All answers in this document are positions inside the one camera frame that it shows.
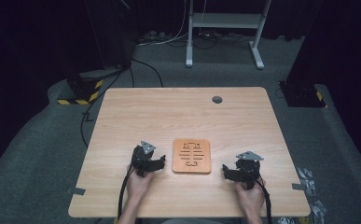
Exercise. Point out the grey table grommet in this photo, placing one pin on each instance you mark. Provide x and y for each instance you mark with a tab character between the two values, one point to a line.
217	100

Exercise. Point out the person's left hand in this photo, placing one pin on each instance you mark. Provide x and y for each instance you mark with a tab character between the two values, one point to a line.
137	185

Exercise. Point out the crumpled clear plastic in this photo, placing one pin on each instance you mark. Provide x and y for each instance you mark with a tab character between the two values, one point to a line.
307	182
318	211

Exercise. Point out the person's right hand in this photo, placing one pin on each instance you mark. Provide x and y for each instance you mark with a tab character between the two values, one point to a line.
250	197

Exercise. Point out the grey tape piece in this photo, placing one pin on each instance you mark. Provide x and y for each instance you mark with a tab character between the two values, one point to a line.
298	187
76	191

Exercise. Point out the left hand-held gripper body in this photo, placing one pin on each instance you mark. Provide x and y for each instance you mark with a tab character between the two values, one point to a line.
140	158

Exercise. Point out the carved wooden coaster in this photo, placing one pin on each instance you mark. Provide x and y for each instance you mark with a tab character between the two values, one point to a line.
192	146

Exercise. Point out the white metal stand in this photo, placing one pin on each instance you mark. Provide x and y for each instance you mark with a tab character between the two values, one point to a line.
224	20

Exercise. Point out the person's lap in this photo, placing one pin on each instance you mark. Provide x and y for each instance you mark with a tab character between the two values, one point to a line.
190	221

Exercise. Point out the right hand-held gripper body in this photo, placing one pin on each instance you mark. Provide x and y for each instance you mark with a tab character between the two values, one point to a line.
247	169

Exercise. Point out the black stand base striped edge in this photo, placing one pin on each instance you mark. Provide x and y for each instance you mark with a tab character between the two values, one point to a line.
85	90

